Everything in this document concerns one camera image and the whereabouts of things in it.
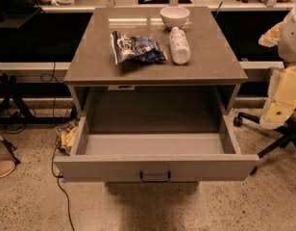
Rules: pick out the padded gripper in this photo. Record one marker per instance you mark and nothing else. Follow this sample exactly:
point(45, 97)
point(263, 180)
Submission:
point(291, 40)

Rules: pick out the blue chip bag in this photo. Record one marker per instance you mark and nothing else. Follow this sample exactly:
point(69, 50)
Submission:
point(136, 48)

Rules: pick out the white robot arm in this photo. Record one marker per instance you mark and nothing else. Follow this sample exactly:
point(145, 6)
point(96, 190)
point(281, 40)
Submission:
point(283, 35)

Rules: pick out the grey cabinet with glossy top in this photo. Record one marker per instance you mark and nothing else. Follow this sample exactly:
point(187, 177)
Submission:
point(212, 60)

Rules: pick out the open grey top drawer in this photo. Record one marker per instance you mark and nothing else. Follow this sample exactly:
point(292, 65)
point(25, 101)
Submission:
point(184, 130)

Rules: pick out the black office chair base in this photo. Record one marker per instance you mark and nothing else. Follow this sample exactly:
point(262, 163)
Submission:
point(275, 148)

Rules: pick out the white plastic bottle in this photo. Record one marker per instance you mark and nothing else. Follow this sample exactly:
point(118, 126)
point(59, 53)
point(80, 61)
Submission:
point(180, 51)

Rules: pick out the white bowl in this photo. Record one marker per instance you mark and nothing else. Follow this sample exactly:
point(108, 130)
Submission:
point(174, 16)

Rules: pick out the crumpled yellow packaging on floor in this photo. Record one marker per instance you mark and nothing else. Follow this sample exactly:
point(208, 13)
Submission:
point(66, 136)

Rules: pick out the black desk at left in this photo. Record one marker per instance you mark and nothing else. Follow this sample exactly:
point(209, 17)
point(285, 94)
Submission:
point(15, 13)

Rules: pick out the beige shoe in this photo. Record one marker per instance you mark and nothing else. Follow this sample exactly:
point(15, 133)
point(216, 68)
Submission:
point(6, 167)

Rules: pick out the black drawer handle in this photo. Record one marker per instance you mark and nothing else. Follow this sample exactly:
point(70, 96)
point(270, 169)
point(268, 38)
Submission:
point(155, 178)

